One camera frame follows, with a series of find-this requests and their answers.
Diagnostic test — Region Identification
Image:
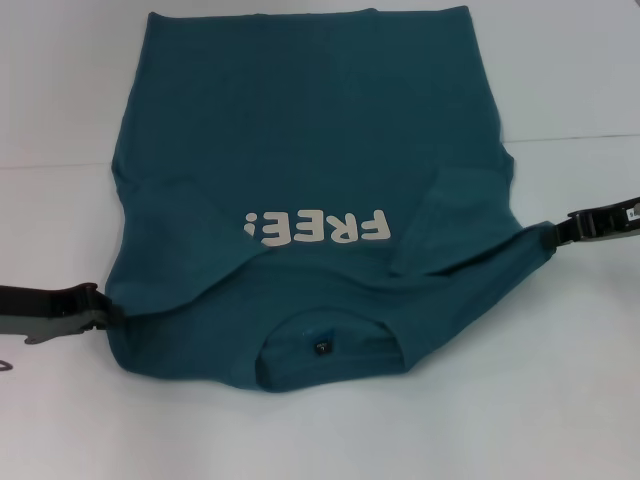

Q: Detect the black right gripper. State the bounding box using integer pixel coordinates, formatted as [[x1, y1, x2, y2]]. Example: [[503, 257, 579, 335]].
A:
[[542, 196, 640, 252]]

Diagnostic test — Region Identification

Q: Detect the teal shirt with FREE print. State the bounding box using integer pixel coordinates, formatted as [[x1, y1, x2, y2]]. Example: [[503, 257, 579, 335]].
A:
[[102, 5, 561, 395]]

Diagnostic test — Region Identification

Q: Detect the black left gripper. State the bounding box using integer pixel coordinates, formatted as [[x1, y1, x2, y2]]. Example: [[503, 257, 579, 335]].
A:
[[0, 282, 126, 347]]

